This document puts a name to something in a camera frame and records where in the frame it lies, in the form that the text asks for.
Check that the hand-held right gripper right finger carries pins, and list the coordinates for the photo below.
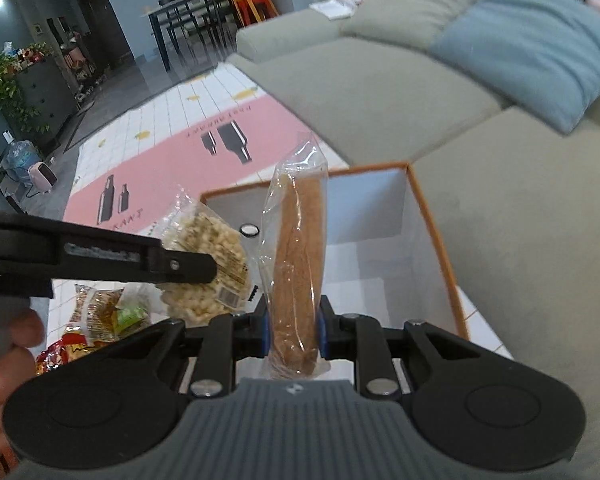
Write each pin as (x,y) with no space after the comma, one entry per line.
(322,334)

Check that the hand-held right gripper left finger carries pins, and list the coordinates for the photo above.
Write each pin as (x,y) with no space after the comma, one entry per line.
(263,332)

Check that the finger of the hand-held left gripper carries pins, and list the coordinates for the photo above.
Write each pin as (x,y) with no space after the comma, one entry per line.
(185,267)

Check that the clear bag of puffed corn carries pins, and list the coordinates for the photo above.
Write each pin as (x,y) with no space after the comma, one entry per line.
(205,232)

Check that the white box with orange rim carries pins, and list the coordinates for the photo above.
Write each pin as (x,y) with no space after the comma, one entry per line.
(420,260)

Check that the person's left hand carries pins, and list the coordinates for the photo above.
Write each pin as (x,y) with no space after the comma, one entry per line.
(0,390)

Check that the small pink heater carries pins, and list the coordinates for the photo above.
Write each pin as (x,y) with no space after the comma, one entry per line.
(42,176)

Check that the clear water jug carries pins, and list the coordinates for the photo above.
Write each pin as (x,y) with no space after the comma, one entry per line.
(20,157)

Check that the pink and white floor mat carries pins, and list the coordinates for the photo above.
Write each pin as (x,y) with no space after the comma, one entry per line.
(180,160)

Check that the red yellow snack packet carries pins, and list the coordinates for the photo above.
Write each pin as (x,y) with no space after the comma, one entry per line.
(65,352)

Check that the dark shelf rack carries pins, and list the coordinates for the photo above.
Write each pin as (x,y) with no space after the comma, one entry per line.
(75,60)

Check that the black dining chair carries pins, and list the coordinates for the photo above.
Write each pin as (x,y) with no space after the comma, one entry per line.
(182,35)
(212,30)

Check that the grey green sofa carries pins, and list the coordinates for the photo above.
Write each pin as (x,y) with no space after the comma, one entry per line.
(380,90)

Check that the black dining table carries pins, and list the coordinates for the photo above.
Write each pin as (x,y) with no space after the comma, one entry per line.
(190,6)

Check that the orange stool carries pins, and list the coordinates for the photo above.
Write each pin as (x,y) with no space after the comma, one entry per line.
(252,7)

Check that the white papers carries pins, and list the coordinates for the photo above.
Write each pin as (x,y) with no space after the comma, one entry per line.
(335,8)

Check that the beige cushion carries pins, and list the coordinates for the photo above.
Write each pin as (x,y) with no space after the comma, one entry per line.
(410,5)

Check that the light blue cushion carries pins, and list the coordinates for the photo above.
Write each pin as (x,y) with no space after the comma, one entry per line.
(525,45)

